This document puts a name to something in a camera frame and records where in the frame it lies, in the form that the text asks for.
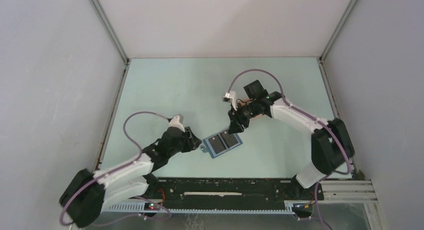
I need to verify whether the aluminium frame rail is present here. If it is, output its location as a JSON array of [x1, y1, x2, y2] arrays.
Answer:
[[76, 179, 379, 205]]

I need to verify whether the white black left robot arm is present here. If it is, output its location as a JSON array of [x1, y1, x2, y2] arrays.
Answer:
[[59, 127, 202, 228]]

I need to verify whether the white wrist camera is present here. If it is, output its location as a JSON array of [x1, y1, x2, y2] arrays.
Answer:
[[167, 114, 185, 132], [222, 91, 238, 111]]

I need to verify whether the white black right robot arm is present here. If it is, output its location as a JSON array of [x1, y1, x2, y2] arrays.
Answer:
[[222, 80, 355, 199]]

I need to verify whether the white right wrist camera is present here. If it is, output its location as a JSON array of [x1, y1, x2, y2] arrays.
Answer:
[[222, 91, 238, 111]]

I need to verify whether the blue-white cable duct strip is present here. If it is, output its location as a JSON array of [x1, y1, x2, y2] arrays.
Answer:
[[102, 202, 294, 215]]

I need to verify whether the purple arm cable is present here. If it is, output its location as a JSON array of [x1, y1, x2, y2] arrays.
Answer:
[[226, 68, 354, 230], [59, 111, 171, 227]]

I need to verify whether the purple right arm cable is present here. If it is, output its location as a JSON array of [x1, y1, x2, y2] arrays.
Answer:
[[226, 68, 354, 230]]

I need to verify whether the blue card holder wallet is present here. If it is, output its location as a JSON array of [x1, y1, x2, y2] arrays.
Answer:
[[200, 128, 243, 159]]

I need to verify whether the black credit card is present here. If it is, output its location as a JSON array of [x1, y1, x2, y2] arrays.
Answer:
[[207, 135, 226, 156], [219, 130, 240, 149]]

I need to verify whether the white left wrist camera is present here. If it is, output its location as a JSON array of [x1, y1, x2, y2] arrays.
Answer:
[[167, 114, 185, 132]]

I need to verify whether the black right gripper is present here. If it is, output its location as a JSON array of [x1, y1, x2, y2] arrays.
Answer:
[[227, 100, 259, 136]]

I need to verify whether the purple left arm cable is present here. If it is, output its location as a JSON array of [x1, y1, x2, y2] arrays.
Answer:
[[59, 111, 171, 227]]

